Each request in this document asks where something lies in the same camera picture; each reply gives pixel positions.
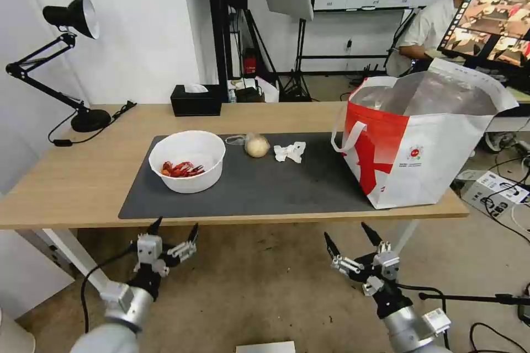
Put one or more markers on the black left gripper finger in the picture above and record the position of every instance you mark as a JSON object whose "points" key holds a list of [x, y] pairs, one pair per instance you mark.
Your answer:
{"points": [[155, 229], [186, 247]]}

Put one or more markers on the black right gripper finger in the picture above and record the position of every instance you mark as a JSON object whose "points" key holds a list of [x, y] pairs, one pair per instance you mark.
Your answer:
{"points": [[374, 239], [337, 260]]}

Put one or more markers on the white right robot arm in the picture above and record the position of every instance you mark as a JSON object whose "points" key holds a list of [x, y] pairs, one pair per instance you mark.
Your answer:
{"points": [[410, 328]]}

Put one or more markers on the white red takeout bag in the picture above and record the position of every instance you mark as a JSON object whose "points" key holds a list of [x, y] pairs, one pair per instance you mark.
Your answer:
{"points": [[430, 171]]}

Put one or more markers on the white plastic bag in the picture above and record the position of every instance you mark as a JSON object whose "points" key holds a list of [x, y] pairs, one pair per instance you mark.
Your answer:
{"points": [[269, 90]]}

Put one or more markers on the white plastic bowl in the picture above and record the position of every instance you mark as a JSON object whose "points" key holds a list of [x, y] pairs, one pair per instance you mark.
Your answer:
{"points": [[190, 181]]}

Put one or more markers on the red crawfish shells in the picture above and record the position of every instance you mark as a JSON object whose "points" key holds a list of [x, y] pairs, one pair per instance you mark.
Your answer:
{"points": [[180, 169]]}

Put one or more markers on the white table leg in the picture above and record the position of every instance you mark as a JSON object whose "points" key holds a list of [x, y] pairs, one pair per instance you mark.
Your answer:
{"points": [[70, 253]]}

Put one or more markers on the black horizontal rod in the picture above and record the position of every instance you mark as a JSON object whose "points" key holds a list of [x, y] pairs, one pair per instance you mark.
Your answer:
{"points": [[476, 298]]}

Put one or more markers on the dark grey table mat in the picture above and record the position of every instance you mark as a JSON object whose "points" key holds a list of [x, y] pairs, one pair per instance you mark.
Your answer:
{"points": [[269, 191]]}

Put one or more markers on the white robot front shell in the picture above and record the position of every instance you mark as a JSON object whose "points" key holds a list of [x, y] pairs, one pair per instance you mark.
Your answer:
{"points": [[265, 348]]}

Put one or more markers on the crumpled white tissue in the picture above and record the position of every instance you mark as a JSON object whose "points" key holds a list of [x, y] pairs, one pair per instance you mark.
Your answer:
{"points": [[287, 152]]}

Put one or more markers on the clear plastic wrap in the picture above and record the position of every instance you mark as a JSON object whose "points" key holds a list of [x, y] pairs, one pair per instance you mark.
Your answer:
{"points": [[237, 140]]}

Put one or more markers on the beige round bun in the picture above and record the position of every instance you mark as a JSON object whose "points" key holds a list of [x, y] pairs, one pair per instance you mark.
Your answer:
{"points": [[256, 147]]}

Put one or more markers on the white printed cardboard box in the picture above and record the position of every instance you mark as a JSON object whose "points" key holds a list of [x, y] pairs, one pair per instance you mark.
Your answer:
{"points": [[492, 191]]}

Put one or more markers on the black desk lamp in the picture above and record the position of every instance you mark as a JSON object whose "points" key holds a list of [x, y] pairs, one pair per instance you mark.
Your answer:
{"points": [[89, 119]]}

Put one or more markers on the black tissue box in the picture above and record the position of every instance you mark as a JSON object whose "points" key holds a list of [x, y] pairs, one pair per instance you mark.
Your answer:
{"points": [[194, 105]]}

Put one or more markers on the red fire extinguisher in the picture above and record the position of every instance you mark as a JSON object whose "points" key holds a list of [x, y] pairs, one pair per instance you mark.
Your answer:
{"points": [[249, 64]]}

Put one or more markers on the black light stand tripod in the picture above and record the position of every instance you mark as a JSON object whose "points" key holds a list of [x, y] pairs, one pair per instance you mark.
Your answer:
{"points": [[301, 38]]}

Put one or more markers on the person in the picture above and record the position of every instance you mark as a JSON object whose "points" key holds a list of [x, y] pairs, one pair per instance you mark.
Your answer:
{"points": [[426, 26]]}

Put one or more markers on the black metal rack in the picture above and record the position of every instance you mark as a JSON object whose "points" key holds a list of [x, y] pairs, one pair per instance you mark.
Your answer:
{"points": [[219, 18]]}

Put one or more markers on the computer monitor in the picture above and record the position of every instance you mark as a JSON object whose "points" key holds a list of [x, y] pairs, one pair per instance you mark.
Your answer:
{"points": [[488, 18]]}

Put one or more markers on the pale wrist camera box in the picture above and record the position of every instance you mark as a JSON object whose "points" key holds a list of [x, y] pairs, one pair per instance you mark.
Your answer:
{"points": [[149, 249], [387, 265]]}

